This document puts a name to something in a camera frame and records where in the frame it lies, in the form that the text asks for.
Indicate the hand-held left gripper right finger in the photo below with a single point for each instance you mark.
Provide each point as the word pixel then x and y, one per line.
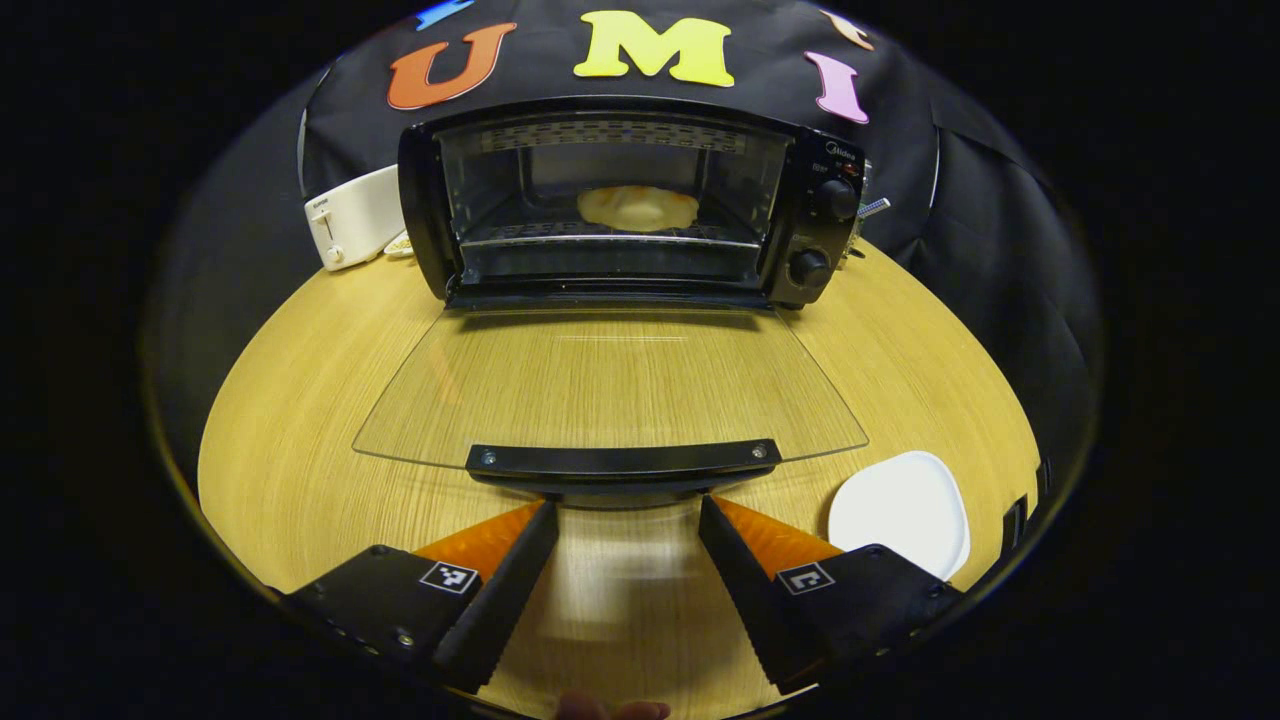
pixel 745 595

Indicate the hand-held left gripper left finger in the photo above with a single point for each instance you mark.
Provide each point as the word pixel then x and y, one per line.
pixel 505 600

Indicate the black electric oven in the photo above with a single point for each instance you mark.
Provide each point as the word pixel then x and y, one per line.
pixel 825 240

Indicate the golden bread roll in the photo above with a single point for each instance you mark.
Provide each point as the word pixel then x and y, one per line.
pixel 638 208

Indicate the white plate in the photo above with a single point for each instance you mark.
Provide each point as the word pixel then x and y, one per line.
pixel 900 505

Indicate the black chair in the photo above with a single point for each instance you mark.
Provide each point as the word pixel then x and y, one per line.
pixel 1025 505

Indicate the small white object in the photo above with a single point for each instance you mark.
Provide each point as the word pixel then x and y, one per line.
pixel 398 246

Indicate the white toaster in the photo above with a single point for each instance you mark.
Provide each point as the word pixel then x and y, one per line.
pixel 350 215

